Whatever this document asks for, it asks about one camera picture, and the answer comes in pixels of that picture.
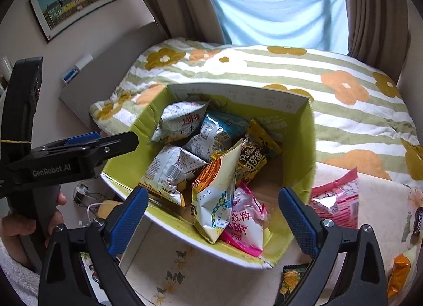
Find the white silver snack bag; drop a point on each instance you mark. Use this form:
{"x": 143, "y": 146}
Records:
{"x": 169, "y": 173}

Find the light blue sheet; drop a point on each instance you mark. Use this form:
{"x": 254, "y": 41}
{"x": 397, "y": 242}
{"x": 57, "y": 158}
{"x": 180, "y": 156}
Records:
{"x": 317, "y": 24}

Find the dark green biscuit packet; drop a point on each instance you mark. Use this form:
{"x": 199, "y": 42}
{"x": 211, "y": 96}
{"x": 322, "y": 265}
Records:
{"x": 291, "y": 276}

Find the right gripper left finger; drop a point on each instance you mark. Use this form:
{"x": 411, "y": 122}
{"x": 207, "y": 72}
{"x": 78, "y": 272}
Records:
{"x": 62, "y": 279}

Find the grey headboard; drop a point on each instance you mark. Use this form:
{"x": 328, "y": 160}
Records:
{"x": 99, "y": 78}

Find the floral cream tablecloth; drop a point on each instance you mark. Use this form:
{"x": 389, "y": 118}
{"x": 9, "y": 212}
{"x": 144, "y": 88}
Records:
{"x": 164, "y": 270}

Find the right brown curtain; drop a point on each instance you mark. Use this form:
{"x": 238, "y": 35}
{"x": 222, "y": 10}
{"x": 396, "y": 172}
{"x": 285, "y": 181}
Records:
{"x": 378, "y": 34}

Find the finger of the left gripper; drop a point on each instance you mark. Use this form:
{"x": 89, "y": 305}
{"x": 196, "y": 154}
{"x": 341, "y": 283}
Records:
{"x": 57, "y": 158}
{"x": 84, "y": 138}

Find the blue white snack bag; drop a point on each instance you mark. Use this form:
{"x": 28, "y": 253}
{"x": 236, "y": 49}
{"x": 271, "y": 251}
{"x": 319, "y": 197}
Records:
{"x": 217, "y": 132}

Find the grey silver snack bag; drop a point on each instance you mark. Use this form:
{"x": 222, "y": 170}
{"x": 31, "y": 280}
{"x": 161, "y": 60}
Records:
{"x": 179, "y": 120}

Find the cheese ring snack bag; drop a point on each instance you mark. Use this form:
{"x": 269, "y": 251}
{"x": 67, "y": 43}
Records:
{"x": 213, "y": 193}

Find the white blue bottle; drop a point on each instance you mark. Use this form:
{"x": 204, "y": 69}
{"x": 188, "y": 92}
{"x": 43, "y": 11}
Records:
{"x": 68, "y": 76}

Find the pink white snack bag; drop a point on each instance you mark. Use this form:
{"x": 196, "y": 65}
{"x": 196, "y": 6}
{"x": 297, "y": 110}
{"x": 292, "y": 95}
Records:
{"x": 245, "y": 230}

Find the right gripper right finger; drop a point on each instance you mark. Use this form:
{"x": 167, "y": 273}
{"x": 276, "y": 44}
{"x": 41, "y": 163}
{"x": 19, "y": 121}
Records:
{"x": 362, "y": 279}

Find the snickers chocolate bar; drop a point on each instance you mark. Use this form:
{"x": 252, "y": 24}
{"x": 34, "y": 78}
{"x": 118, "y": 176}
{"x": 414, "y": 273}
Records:
{"x": 418, "y": 219}

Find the person left hand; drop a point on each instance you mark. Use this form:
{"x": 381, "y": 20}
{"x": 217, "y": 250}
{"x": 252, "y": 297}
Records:
{"x": 13, "y": 226}

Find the orange cream snack bag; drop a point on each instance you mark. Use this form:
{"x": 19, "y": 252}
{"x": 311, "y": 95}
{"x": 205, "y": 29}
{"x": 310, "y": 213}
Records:
{"x": 400, "y": 272}

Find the yellow snack bag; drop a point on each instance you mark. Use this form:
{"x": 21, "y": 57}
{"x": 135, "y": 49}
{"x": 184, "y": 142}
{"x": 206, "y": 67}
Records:
{"x": 256, "y": 149}

